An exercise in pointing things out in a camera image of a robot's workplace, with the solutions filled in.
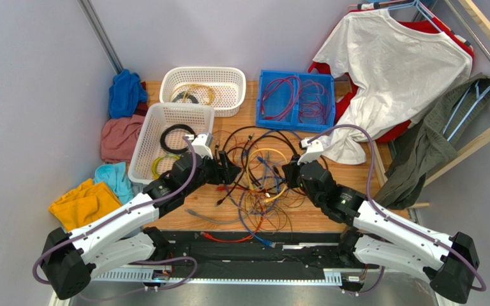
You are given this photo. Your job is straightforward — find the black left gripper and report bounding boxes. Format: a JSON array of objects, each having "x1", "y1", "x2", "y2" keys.
[{"x1": 182, "y1": 150, "x2": 242, "y2": 196}]

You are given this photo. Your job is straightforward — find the thin dark red wire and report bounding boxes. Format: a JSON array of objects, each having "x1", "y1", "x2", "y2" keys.
[{"x1": 297, "y1": 78, "x2": 333, "y2": 126}]

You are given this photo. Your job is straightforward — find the thick yellow ethernet cable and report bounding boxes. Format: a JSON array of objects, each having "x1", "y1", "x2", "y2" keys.
[{"x1": 169, "y1": 83, "x2": 217, "y2": 106}]

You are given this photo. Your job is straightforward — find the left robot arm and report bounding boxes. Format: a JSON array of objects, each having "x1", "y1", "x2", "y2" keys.
[{"x1": 35, "y1": 151, "x2": 241, "y2": 300}]

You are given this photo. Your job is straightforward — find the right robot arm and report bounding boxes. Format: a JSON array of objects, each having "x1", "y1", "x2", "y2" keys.
[{"x1": 282, "y1": 156, "x2": 480, "y2": 304}]

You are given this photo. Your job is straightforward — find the white rectangular basket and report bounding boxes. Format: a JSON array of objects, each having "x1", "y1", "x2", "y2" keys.
[{"x1": 128, "y1": 103, "x2": 215, "y2": 185}]

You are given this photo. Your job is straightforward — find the blue divided bin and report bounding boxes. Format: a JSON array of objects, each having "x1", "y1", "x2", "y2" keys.
[{"x1": 255, "y1": 70, "x2": 336, "y2": 133}]

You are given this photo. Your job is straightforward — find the white oval basket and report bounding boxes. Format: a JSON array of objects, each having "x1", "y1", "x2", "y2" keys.
[{"x1": 159, "y1": 66, "x2": 246, "y2": 117}]

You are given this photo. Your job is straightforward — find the black coil in oval basket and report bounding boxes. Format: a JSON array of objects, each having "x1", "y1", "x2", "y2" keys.
[{"x1": 172, "y1": 92, "x2": 199, "y2": 104}]

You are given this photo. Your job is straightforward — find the red garment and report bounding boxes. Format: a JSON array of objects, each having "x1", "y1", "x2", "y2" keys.
[{"x1": 308, "y1": 3, "x2": 475, "y2": 144}]

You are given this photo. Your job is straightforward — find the cyan cloth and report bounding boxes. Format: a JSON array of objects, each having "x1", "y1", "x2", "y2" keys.
[{"x1": 93, "y1": 162, "x2": 135, "y2": 204}]

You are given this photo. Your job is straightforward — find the pink cloth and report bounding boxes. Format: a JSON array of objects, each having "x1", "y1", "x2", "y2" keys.
[{"x1": 100, "y1": 115, "x2": 145, "y2": 163}]

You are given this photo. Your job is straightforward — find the blue cloth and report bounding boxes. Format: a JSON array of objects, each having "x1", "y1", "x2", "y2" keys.
[{"x1": 108, "y1": 69, "x2": 148, "y2": 119}]

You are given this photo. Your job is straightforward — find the yellow cloth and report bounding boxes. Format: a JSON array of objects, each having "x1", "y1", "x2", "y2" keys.
[{"x1": 48, "y1": 178, "x2": 121, "y2": 231}]

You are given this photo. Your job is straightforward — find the olive green garment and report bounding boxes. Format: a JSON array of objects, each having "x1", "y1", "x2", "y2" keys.
[{"x1": 374, "y1": 73, "x2": 490, "y2": 210}]

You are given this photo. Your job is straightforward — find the white t-shirt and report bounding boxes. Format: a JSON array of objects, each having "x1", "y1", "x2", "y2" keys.
[{"x1": 313, "y1": 8, "x2": 473, "y2": 166}]

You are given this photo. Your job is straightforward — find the thin blue wire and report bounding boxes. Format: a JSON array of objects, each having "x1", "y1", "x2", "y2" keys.
[{"x1": 253, "y1": 155, "x2": 288, "y2": 200}]

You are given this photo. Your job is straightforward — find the thin brown wire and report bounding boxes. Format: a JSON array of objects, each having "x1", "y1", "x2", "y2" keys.
[{"x1": 236, "y1": 186, "x2": 309, "y2": 234}]

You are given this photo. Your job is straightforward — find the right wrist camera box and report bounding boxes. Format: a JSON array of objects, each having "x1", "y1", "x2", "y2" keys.
[{"x1": 297, "y1": 138, "x2": 324, "y2": 165}]

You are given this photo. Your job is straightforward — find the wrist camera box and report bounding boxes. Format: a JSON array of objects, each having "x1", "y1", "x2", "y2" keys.
[
  {"x1": 297, "y1": 138, "x2": 324, "y2": 165},
  {"x1": 191, "y1": 133, "x2": 213, "y2": 159}
]

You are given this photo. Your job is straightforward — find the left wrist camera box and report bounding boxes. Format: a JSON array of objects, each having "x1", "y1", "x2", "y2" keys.
[{"x1": 191, "y1": 133, "x2": 213, "y2": 159}]

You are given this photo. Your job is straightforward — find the black coiled cable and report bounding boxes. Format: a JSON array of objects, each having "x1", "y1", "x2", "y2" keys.
[{"x1": 160, "y1": 124, "x2": 197, "y2": 155}]

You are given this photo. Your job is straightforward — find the grey ethernet cable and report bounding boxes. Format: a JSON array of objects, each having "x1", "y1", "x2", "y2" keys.
[{"x1": 185, "y1": 199, "x2": 263, "y2": 226}]

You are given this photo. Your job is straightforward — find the yellow green coiled cable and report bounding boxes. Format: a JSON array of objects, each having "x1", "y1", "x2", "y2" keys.
[{"x1": 152, "y1": 153, "x2": 181, "y2": 180}]

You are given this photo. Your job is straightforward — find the thick red ethernet cable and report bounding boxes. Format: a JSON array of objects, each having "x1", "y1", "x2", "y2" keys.
[{"x1": 198, "y1": 212, "x2": 271, "y2": 244}]

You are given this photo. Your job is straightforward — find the thick blue ethernet cable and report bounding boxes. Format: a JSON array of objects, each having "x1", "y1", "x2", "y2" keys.
[{"x1": 236, "y1": 129, "x2": 314, "y2": 249}]

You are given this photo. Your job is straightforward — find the wooden clothes rack frame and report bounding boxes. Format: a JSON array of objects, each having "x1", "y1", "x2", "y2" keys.
[{"x1": 346, "y1": 0, "x2": 490, "y2": 208}]

